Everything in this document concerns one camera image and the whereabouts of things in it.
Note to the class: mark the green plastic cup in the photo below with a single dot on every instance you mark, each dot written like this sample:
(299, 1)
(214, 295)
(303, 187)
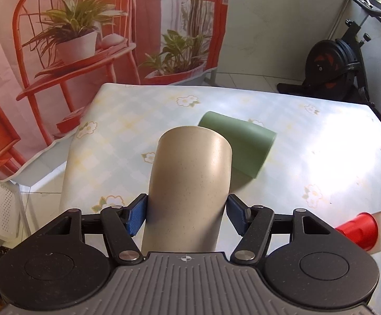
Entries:
(250, 143)

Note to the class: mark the floral checked tablecloth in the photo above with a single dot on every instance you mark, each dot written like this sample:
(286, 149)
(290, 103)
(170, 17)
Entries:
(326, 156)

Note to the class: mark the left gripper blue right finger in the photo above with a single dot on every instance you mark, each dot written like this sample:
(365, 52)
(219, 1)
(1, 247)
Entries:
(254, 225)

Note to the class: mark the red printed backdrop curtain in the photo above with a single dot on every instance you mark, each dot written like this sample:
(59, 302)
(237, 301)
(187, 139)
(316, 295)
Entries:
(56, 54)

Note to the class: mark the beige speckled cup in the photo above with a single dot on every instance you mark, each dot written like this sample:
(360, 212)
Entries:
(189, 185)

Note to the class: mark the black exercise bike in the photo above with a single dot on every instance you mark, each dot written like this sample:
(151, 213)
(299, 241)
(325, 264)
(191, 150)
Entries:
(335, 68)

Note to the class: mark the red plastic cup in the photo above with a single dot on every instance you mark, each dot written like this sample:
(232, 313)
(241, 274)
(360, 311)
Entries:
(362, 230)

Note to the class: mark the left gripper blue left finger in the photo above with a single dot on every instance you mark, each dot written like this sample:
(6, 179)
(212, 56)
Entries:
(120, 225)

